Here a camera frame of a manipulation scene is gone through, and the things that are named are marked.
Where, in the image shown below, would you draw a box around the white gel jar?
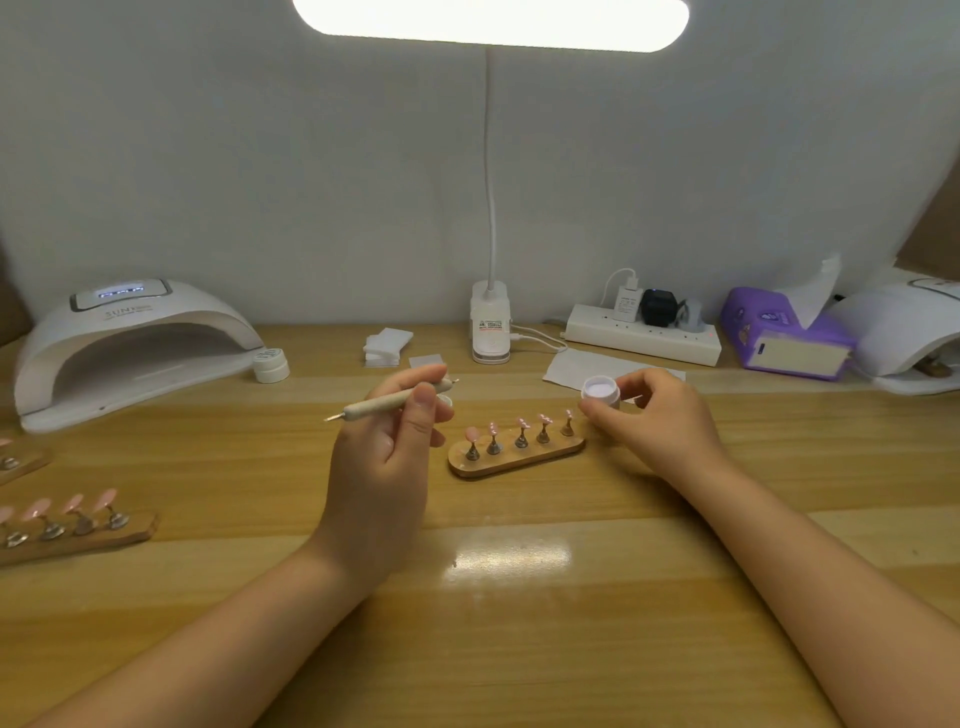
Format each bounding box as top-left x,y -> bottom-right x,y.
580,375 -> 623,408

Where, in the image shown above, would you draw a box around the white power strip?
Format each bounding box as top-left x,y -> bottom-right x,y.
564,303 -> 723,368

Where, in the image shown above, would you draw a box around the small closed white jar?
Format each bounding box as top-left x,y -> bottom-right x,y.
252,346 -> 291,384

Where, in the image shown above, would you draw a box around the black plug adapter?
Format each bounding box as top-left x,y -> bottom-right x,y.
637,288 -> 681,329

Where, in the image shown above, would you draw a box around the person's right hand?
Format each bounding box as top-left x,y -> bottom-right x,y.
580,367 -> 737,500

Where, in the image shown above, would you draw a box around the white desk lamp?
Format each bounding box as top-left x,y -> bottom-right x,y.
291,0 -> 693,363

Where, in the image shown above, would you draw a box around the purple tissue box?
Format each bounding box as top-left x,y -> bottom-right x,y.
720,286 -> 858,381

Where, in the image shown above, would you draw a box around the white charger plug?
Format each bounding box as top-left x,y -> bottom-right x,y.
609,280 -> 644,323

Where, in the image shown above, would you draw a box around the white nail lamp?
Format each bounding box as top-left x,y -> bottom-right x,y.
13,279 -> 266,435
832,270 -> 960,396

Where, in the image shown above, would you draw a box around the person's left hand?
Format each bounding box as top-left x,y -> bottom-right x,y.
312,364 -> 455,590

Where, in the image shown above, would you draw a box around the grey dotting pen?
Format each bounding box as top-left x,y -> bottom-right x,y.
325,376 -> 461,423

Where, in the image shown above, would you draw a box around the brown cardboard box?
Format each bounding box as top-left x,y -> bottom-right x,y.
0,240 -> 35,347

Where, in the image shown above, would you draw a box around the brown wooden board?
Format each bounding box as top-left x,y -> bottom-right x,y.
892,150 -> 960,279

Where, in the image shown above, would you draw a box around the stack of white cotton pads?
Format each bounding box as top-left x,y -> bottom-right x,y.
361,327 -> 414,369

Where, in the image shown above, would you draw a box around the person's right forearm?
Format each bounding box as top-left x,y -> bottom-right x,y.
682,462 -> 960,728

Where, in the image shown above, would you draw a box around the person's left forearm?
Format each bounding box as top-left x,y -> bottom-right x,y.
30,540 -> 389,728

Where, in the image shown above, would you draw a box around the wooden nail holder strip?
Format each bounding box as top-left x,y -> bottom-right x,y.
447,408 -> 590,482

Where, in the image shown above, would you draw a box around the wooden stands with pink nails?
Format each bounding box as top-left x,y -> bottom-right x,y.
0,438 -> 159,569

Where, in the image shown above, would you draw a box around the white paper sheet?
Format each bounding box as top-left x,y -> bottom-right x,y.
541,348 -> 689,395

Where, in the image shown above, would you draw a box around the white tissue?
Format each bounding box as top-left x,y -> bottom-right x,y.
783,253 -> 843,329

